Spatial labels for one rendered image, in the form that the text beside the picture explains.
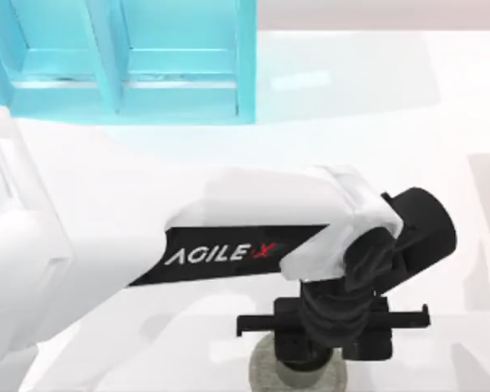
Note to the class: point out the grey round cup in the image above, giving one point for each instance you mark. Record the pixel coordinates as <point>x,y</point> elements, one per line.
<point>261,367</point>

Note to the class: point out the light blue rack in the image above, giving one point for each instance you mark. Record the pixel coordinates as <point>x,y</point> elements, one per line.
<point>175,61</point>

